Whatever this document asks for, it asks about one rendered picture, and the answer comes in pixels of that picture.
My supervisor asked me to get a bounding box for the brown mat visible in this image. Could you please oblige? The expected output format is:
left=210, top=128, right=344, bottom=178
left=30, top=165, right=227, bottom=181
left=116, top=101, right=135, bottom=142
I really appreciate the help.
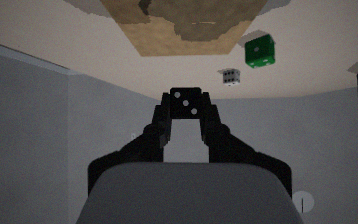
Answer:
left=100, top=0, right=268, bottom=57

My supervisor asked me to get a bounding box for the green die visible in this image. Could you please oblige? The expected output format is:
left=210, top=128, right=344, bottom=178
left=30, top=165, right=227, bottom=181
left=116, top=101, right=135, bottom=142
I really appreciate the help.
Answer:
left=245, top=35, right=275, bottom=68

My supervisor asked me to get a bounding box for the white die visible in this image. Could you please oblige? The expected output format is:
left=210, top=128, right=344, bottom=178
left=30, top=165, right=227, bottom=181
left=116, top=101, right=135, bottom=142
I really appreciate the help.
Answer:
left=223, top=69, right=240, bottom=86

